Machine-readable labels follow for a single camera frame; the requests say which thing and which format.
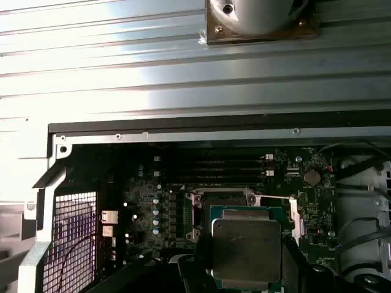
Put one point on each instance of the silver-topped CPU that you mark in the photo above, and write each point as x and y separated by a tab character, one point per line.
247	244

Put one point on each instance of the silver rear port block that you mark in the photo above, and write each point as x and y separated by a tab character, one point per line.
110	216
109	231

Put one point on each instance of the open grey PC case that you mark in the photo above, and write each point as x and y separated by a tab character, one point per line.
214	135

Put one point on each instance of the CPU socket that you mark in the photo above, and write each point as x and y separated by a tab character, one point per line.
224	198

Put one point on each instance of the round coin battery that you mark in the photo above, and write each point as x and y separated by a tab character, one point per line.
311	177

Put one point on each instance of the green motherboard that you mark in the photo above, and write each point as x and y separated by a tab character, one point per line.
146	195

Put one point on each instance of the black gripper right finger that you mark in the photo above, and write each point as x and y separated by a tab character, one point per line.
305	274

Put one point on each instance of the metal drive cage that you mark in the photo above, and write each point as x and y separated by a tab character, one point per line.
360	195

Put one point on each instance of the brown square base plate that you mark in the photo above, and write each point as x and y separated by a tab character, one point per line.
259	39

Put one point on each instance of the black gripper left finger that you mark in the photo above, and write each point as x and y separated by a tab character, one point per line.
195	274

